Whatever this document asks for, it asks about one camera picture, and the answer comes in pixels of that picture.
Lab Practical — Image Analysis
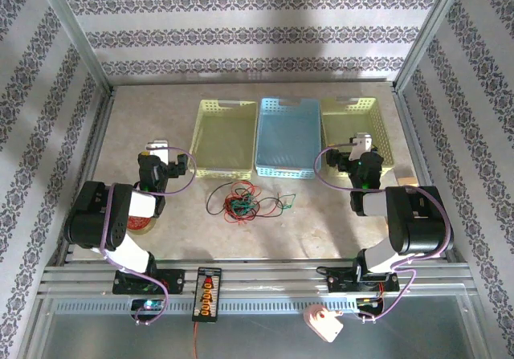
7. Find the black thin cable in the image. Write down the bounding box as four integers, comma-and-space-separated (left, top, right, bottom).
206, 182, 239, 216
240, 192, 284, 220

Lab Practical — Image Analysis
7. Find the green thin cable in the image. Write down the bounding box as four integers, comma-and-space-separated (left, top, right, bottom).
230, 190, 297, 216

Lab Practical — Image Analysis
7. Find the red thin cable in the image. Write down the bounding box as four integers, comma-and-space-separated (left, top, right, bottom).
222, 181, 283, 226

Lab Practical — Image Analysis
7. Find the yellow plastic basket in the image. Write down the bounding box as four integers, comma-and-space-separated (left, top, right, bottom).
320, 96, 397, 177
188, 99, 259, 182

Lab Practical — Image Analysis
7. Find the blue plastic basket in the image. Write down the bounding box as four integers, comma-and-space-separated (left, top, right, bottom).
255, 96, 323, 181

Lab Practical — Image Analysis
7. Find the red tape roll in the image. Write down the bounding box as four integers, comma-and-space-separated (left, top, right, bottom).
125, 213, 156, 235

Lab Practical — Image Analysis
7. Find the black power distribution board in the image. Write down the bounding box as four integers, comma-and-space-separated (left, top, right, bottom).
191, 267, 222, 324

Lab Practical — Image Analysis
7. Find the small electronics board with LED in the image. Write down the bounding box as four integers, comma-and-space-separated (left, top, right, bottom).
131, 298, 166, 312

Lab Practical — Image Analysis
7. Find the pink emergency stop box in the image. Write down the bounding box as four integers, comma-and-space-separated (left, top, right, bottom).
303, 303, 345, 344

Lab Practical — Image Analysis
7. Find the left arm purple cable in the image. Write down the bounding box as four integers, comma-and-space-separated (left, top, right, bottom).
98, 145, 198, 327

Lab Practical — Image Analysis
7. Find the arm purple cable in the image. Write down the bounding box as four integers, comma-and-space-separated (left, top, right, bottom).
314, 144, 451, 324
98, 145, 198, 327

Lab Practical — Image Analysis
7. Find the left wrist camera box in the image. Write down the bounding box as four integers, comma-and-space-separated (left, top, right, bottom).
145, 139, 170, 163

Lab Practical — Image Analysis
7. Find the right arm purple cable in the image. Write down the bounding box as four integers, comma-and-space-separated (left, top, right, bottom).
314, 144, 451, 324

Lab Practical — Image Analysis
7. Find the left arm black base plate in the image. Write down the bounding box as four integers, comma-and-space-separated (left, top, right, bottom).
112, 268, 187, 296

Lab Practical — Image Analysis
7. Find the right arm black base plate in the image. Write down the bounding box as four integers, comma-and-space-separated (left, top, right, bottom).
326, 272, 400, 295

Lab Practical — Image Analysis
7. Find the aluminium frame rail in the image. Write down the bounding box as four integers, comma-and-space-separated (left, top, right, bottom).
38, 259, 479, 300

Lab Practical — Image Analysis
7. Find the small electronics board with wires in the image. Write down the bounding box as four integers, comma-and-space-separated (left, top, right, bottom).
355, 296, 386, 308

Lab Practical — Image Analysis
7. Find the aluminium frame post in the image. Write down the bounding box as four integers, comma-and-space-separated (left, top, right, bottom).
34, 0, 114, 95
392, 0, 471, 92

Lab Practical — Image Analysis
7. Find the slotted grey cable duct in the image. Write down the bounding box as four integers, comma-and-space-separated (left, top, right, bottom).
51, 296, 463, 316

